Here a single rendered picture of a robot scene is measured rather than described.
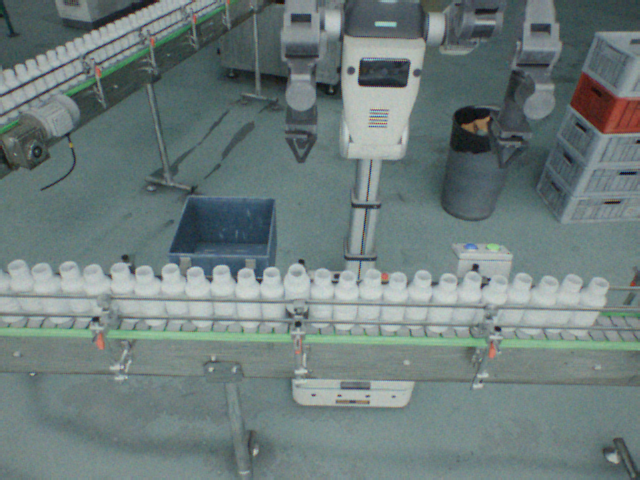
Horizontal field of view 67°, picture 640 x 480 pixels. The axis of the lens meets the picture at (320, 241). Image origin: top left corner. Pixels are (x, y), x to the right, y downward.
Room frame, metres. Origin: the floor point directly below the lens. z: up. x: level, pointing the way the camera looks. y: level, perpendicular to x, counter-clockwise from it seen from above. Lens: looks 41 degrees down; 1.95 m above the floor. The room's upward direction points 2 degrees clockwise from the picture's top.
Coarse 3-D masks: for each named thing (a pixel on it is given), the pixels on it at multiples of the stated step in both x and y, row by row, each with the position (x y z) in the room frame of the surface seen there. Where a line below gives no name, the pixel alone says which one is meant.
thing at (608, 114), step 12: (588, 84) 2.85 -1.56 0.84; (600, 84) 2.74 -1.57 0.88; (576, 96) 2.91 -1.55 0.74; (588, 96) 2.81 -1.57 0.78; (600, 96) 2.97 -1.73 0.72; (612, 96) 2.61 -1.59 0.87; (576, 108) 2.86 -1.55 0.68; (588, 108) 2.77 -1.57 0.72; (600, 108) 2.67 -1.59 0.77; (612, 108) 2.58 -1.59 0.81; (624, 108) 2.58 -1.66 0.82; (636, 108) 2.58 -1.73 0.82; (588, 120) 2.72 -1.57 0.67; (600, 120) 2.63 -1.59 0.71; (612, 120) 2.56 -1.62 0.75; (624, 120) 2.58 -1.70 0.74; (636, 120) 2.59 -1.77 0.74; (612, 132) 2.57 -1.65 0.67; (624, 132) 2.58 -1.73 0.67; (636, 132) 2.59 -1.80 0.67
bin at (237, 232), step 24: (192, 216) 1.39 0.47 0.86; (216, 216) 1.39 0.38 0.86; (240, 216) 1.39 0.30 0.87; (264, 216) 1.39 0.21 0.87; (192, 240) 1.34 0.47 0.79; (216, 240) 1.39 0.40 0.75; (240, 240) 1.39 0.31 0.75; (264, 240) 1.39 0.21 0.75; (192, 264) 1.09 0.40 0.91; (216, 264) 1.09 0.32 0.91; (240, 264) 1.09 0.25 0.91; (264, 264) 1.09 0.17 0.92
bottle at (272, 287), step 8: (264, 272) 0.80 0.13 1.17; (272, 272) 0.82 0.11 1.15; (264, 280) 0.80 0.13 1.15; (272, 280) 0.79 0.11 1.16; (280, 280) 0.81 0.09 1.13; (264, 288) 0.79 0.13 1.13; (272, 288) 0.78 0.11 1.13; (280, 288) 0.79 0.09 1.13; (264, 296) 0.78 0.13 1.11; (272, 296) 0.77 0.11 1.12; (280, 296) 0.78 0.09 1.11; (264, 304) 0.78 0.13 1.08; (272, 304) 0.77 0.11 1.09; (280, 304) 0.78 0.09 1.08; (264, 312) 0.78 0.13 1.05; (272, 312) 0.77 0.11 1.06; (280, 312) 0.78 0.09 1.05
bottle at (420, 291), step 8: (416, 272) 0.82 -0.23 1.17; (424, 272) 0.83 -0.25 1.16; (416, 280) 0.81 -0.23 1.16; (424, 280) 0.80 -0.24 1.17; (408, 288) 0.81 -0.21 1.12; (416, 288) 0.80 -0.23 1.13; (424, 288) 0.80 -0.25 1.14; (408, 296) 0.80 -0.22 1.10; (416, 296) 0.79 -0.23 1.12; (424, 296) 0.79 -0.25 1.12; (408, 312) 0.79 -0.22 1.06; (416, 312) 0.79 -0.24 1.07; (424, 312) 0.79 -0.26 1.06; (408, 320) 0.79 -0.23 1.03; (416, 320) 0.78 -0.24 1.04; (424, 320) 0.80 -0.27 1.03; (416, 328) 0.78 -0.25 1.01
